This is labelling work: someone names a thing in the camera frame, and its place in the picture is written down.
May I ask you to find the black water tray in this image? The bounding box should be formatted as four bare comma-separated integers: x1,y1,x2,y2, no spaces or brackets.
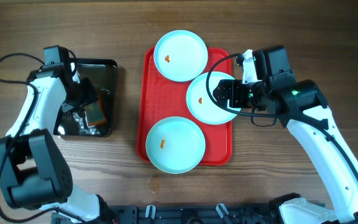
53,58,117,137

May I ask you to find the white plate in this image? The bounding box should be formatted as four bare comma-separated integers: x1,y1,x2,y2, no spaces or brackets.
154,30,208,82
186,73,237,125
145,116,206,174

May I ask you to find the white plate top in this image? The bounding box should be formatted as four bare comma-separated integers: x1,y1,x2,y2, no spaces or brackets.
154,30,208,82

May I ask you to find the red plastic tray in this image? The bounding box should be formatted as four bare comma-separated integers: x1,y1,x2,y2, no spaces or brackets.
136,47,232,166

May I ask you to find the black cable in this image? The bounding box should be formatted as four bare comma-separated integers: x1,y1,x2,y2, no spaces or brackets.
0,49,80,223
206,53,358,212

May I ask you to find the red sauce stain bottom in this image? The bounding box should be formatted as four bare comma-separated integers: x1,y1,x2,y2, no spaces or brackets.
160,139,165,149

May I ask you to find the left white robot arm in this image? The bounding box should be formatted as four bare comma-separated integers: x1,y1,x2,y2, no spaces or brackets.
0,77,107,223

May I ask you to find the orange green sponge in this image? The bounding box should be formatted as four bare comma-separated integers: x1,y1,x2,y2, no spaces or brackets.
85,98,107,126

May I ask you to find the right black cable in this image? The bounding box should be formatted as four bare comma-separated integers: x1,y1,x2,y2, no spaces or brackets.
206,53,358,212

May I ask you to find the left black cable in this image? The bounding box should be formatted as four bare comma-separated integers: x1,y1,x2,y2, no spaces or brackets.
0,49,80,223

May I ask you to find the white plate bottom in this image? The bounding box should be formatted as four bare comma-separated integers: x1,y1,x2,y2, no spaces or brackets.
145,116,206,174

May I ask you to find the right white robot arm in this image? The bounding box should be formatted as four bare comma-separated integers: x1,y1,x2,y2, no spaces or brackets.
206,80,358,223

